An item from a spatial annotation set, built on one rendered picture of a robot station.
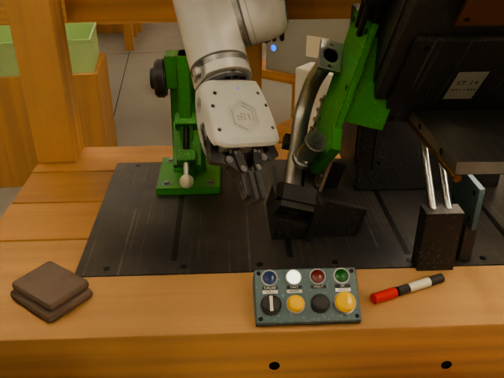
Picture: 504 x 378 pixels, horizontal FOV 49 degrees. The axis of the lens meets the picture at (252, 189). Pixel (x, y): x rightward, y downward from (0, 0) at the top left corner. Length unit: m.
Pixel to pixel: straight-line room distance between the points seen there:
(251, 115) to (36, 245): 0.50
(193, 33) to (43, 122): 0.63
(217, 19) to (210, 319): 0.42
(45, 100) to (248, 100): 0.66
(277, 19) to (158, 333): 0.47
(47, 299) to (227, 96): 0.39
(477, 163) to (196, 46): 0.40
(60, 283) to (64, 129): 0.54
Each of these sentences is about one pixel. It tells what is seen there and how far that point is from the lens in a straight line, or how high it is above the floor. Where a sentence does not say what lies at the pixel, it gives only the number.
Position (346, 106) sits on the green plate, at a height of 1.15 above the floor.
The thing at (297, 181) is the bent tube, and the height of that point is 0.99.
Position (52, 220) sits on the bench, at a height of 0.88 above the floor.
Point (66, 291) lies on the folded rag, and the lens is 0.86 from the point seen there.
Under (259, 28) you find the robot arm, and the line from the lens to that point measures 0.79.
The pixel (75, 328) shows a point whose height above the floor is 0.90.
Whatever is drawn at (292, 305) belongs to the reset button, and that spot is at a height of 0.93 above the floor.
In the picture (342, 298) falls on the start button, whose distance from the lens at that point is 0.80.
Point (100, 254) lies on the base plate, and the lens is 0.97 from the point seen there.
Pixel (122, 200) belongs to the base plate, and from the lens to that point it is 1.13.
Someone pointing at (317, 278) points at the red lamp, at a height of 0.95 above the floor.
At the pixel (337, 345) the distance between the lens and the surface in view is 0.83.
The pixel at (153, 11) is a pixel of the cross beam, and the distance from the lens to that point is 1.31.
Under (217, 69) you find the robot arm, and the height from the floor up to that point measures 1.23.
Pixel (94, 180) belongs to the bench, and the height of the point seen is 0.88.
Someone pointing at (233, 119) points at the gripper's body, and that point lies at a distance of 0.73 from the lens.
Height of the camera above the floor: 1.44
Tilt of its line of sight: 28 degrees down
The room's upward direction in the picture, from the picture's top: straight up
